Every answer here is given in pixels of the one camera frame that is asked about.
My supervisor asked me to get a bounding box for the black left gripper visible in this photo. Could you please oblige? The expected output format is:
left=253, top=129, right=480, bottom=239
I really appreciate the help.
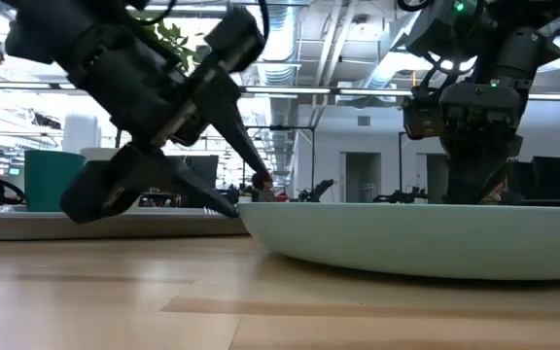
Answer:
left=59, top=6, right=271, bottom=226

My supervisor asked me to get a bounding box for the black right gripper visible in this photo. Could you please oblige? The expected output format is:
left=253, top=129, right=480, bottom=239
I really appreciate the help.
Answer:
left=437, top=82, right=530, bottom=205

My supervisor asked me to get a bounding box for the mint green plate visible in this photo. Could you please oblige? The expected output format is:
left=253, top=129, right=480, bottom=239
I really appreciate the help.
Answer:
left=237, top=200, right=560, bottom=282

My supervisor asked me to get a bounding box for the dark green cup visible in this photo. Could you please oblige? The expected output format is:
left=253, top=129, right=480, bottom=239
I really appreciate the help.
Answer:
left=22, top=149, right=88, bottom=214

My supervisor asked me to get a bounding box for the grey plastic tray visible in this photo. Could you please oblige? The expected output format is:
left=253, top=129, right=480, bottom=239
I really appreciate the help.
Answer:
left=0, top=205, right=251, bottom=242

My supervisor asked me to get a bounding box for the green leafy plant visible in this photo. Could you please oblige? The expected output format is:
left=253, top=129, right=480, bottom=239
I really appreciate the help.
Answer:
left=135, top=17, right=202, bottom=75

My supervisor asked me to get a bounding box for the white plant pot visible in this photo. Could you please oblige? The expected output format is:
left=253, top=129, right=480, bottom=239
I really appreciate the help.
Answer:
left=79, top=146, right=122, bottom=163

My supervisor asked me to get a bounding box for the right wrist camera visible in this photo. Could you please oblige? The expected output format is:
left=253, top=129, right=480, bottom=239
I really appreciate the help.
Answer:
left=402, top=94, right=445, bottom=142

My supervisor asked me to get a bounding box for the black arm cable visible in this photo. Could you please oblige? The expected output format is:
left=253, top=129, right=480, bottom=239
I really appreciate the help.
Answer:
left=257, top=0, right=272, bottom=41

